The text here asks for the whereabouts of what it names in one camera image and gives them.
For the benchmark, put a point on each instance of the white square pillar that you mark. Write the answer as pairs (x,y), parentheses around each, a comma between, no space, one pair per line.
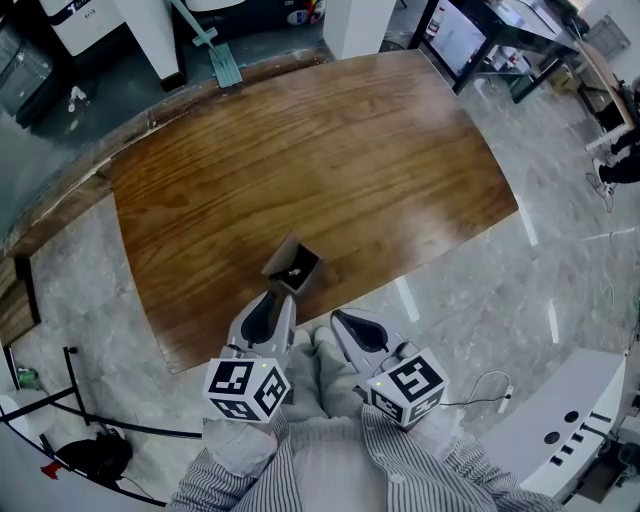
(150,40)
(360,27)

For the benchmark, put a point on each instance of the teal floor squeegee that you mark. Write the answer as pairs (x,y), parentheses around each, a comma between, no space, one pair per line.
(222,62)

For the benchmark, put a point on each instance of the white chair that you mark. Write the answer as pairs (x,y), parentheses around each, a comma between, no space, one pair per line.
(25,420)

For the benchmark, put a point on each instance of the wooden desk with white legs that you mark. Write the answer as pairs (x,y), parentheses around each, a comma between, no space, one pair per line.
(605,80)

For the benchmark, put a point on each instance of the wooden steps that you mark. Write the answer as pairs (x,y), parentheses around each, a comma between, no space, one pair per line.
(15,300)

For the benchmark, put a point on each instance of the group of small shelf bottles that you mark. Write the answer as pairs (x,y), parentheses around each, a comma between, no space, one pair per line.
(512,57)

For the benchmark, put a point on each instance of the small cardboard box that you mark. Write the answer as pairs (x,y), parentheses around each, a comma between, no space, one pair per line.
(312,275)

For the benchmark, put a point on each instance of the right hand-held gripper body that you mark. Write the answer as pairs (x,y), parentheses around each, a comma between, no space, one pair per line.
(407,387)

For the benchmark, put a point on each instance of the person's legs in grey trousers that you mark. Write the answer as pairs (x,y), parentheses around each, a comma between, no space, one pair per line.
(320,375)

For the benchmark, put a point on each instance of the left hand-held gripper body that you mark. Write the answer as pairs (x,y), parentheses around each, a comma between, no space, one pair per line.
(245,387)

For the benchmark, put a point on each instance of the black metal rail frame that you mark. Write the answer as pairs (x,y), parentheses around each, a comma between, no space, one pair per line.
(75,400)

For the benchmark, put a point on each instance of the clear bottle with red label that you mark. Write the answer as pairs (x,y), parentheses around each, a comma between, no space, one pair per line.
(437,20)

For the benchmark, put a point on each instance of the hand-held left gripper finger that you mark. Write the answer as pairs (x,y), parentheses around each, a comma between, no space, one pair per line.
(237,327)
(287,325)

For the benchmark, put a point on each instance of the large black white cleaning machine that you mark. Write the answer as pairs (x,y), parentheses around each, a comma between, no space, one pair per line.
(250,12)

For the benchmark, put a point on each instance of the black backpack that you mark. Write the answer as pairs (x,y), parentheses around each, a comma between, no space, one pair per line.
(97,457)

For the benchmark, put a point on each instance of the small white floor object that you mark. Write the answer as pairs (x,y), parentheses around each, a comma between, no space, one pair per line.
(76,97)

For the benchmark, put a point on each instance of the white service robot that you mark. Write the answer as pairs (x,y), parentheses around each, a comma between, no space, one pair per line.
(85,25)

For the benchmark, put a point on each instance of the green can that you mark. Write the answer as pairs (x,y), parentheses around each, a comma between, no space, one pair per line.
(27,377)

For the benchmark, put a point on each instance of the black counter table with sink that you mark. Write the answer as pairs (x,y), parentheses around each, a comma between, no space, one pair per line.
(510,25)

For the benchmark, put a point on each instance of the grey plastic-wrapped floor scrubber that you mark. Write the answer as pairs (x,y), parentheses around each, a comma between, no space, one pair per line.
(22,75)

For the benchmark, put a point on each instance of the wooden table with black legs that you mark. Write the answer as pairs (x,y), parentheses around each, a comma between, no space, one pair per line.
(300,165)

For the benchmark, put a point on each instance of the grey folding cart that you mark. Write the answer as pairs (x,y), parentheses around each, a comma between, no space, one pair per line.
(607,37)

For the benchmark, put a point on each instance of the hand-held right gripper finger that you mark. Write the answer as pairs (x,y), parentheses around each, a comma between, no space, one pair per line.
(352,350)
(375,324)

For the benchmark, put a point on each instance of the white console with black slots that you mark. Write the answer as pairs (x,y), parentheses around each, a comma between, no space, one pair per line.
(540,435)

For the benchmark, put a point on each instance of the person's right forearm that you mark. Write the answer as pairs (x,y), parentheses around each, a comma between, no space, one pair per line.
(430,475)

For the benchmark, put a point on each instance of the person's torso in light shirt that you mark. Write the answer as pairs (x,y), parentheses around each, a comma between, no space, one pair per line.
(330,470)

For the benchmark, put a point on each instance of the person's left forearm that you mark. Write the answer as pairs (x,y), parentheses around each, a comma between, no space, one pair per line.
(235,475)

